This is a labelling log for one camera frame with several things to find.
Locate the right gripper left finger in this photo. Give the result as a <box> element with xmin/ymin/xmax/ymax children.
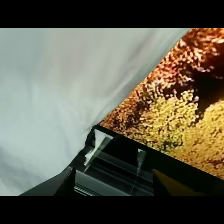
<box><xmin>19</xmin><ymin>166</ymin><xmax>77</xmax><ymax>197</ymax></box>

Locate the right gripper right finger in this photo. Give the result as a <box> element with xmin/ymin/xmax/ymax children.
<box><xmin>151</xmin><ymin>168</ymin><xmax>208</xmax><ymax>197</ymax></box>

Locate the white garment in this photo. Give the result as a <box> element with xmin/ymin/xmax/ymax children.
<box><xmin>0</xmin><ymin>27</ymin><xmax>191</xmax><ymax>196</ymax></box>

